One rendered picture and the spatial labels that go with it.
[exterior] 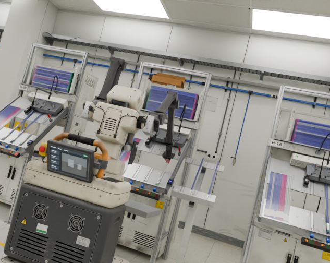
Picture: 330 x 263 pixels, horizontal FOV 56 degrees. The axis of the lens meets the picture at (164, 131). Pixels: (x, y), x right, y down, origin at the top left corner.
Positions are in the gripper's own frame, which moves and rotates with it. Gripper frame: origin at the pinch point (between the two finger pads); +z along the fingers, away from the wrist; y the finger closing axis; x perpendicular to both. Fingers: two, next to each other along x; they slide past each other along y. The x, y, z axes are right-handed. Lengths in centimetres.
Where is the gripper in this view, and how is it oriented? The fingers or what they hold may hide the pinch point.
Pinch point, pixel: (168, 162)
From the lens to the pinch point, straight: 281.6
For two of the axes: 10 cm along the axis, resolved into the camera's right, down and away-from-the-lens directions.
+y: -9.4, -2.2, 2.7
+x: -3.5, 5.1, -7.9
